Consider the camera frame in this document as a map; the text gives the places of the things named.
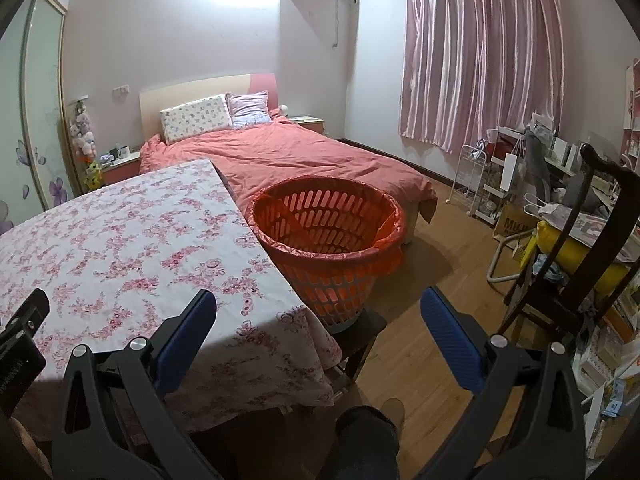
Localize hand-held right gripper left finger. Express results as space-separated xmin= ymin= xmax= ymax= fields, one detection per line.
xmin=51 ymin=289 xmax=218 ymax=480

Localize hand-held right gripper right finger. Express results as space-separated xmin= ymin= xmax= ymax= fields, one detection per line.
xmin=420 ymin=286 xmax=586 ymax=480

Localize orange plastic basket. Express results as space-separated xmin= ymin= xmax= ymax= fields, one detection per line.
xmin=247 ymin=176 xmax=406 ymax=331

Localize person's left forearm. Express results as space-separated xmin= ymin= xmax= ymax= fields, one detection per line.
xmin=10 ymin=417 xmax=52 ymax=477

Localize person's brown shoe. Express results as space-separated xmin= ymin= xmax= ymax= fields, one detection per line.
xmin=380 ymin=398 xmax=406 ymax=426

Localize dark wooden stool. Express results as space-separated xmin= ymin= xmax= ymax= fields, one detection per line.
xmin=332 ymin=307 xmax=388 ymax=383

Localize pink floral tablecloth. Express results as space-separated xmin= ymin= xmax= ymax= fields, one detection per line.
xmin=0 ymin=158 xmax=343 ymax=433

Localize person's leg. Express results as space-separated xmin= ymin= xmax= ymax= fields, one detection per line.
xmin=332 ymin=405 xmax=401 ymax=480

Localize white storage trolley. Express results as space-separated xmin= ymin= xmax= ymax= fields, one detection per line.
xmin=475 ymin=127 xmax=526 ymax=223

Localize yellow cushion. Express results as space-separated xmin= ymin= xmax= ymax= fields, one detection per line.
xmin=537 ymin=220 xmax=631 ymax=281

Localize dark wooden chair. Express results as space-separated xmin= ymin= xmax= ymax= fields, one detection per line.
xmin=500 ymin=142 xmax=640 ymax=361

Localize white paper bag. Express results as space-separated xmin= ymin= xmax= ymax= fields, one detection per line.
xmin=500 ymin=154 xmax=521 ymax=193

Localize orange nightstand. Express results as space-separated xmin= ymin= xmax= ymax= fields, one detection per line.
xmin=100 ymin=152 xmax=141 ymax=186

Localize grey hanging cloth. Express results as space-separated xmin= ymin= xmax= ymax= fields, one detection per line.
xmin=522 ymin=130 xmax=551 ymax=201

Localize white floral pillow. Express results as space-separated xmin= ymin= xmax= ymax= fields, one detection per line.
xmin=160 ymin=95 xmax=233 ymax=143

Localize salmon pink duvet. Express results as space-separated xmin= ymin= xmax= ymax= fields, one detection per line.
xmin=139 ymin=115 xmax=438 ymax=246

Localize hanging plush toys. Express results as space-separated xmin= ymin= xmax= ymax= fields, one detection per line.
xmin=70 ymin=102 xmax=98 ymax=163

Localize pink striped pillow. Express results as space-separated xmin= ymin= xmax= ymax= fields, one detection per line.
xmin=225 ymin=91 xmax=271 ymax=128

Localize flower print wardrobe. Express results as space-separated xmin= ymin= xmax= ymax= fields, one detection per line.
xmin=0 ymin=0 xmax=83 ymax=236

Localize beige and pink headboard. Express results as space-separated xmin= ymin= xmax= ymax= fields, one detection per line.
xmin=139 ymin=73 xmax=277 ymax=148

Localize pink satin curtain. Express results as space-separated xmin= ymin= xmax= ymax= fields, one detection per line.
xmin=398 ymin=0 xmax=576 ymax=153

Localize pink and white bookshelf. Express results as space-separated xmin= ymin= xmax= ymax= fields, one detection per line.
xmin=625 ymin=57 xmax=640 ymax=161

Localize white metal tube frame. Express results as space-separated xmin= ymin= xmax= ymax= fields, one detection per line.
xmin=487 ymin=237 xmax=526 ymax=283

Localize white wire rack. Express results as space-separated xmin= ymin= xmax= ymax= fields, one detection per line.
xmin=450 ymin=144 xmax=488 ymax=208

